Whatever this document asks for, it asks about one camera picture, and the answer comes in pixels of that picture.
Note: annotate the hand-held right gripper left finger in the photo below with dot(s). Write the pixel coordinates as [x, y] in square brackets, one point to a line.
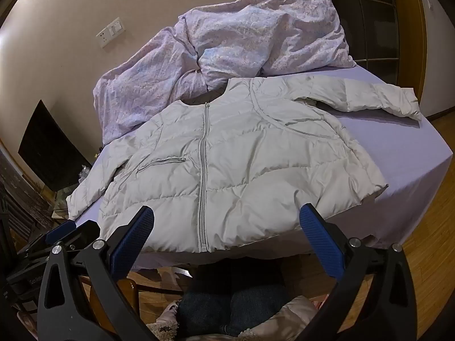
[133, 241]

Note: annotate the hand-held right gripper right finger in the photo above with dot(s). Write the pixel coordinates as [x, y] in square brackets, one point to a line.
[321, 241]

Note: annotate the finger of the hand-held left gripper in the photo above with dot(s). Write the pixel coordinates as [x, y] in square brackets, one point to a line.
[60, 231]
[85, 232]

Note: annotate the white puffer jacket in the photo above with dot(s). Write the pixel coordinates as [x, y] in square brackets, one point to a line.
[248, 156]

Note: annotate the brown wooden chair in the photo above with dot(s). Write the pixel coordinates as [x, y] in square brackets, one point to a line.
[129, 291]

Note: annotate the black flat television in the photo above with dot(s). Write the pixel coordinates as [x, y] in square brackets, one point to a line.
[49, 149]

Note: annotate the person's legs in dark trousers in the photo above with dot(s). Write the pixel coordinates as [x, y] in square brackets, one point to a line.
[231, 291]

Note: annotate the bed with lilac sheet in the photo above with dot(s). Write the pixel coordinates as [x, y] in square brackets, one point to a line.
[391, 156]

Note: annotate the floral pink quilt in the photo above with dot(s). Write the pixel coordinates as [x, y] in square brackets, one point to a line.
[248, 35]

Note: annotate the dark glass door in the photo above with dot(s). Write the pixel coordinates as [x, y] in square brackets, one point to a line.
[362, 17]

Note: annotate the white wall socket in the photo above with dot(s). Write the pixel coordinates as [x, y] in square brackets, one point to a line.
[103, 39]

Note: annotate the small white wall switch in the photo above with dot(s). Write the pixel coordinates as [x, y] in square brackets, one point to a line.
[432, 5]

